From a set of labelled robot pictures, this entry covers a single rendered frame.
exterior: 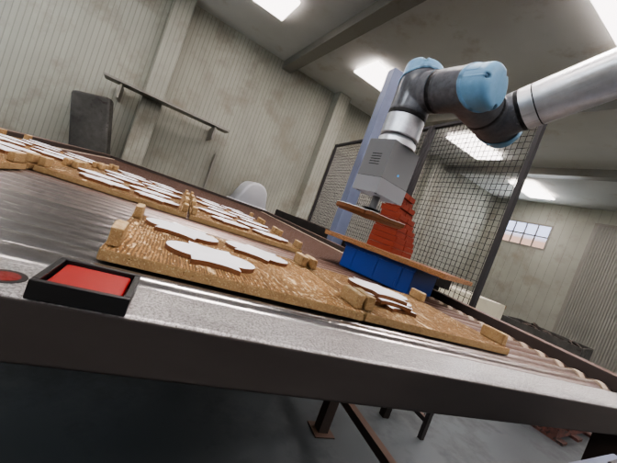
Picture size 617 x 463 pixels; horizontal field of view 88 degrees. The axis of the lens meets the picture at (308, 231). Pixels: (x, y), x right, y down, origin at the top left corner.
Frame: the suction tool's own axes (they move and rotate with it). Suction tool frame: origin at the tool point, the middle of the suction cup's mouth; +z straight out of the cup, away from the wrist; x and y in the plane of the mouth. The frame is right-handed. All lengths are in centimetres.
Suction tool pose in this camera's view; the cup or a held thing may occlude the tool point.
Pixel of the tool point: (368, 219)
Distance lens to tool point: 64.7
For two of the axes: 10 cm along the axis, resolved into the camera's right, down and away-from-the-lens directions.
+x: 5.9, 2.5, -7.7
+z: -3.5, 9.4, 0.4
